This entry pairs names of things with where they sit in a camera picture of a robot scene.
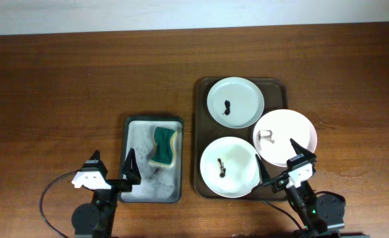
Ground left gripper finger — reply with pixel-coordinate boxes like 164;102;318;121
81;150;108;180
122;148;141;184

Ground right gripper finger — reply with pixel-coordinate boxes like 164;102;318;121
287;138;317;167
255;154;270;184

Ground pink plate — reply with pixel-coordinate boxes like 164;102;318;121
252;109;318;167

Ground green and yellow sponge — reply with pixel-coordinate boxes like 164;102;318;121
149;127;178;167

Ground cream white plate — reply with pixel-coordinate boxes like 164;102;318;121
199;137;260;198

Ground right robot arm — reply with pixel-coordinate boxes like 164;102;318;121
252;139;346;237

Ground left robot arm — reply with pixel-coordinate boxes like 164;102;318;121
71;149;141;237

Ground dark green soapy tray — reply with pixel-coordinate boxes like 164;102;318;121
118;116;184;203

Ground brown plastic tray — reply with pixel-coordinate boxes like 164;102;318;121
192;77;288;199

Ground pale green plate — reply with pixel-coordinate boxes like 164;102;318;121
207;77;265;129

